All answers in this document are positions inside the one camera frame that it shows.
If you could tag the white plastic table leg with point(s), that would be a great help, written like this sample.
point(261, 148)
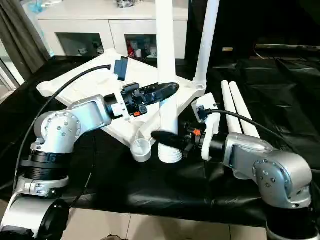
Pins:
point(230, 112)
point(207, 37)
point(166, 50)
point(243, 112)

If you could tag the white plastic table top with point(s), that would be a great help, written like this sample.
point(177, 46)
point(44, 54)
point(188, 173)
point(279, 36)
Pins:
point(87, 77)

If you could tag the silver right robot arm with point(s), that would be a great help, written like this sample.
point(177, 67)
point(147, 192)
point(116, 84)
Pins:
point(275, 165)

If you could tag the black mat cloth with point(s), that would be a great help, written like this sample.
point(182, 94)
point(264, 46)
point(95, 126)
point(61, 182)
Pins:
point(125, 187)

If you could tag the small yellow label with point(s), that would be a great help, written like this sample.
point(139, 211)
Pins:
point(227, 49)

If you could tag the white glass door cabinet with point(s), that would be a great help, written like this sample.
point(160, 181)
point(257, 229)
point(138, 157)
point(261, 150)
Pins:
point(100, 25)

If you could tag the dark patterned cabinet-top object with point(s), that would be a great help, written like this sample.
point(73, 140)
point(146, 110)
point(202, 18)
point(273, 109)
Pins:
point(126, 3)

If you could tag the blue white patterned strip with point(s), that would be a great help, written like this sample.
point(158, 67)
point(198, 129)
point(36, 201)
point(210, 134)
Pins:
point(46, 42)

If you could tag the black fabric backdrop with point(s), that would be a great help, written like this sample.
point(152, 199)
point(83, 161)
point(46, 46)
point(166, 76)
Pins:
point(270, 22)

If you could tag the grey brown curtain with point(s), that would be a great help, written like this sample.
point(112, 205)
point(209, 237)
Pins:
point(20, 37)

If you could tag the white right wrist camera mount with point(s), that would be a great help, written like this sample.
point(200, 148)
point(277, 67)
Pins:
point(208, 120)

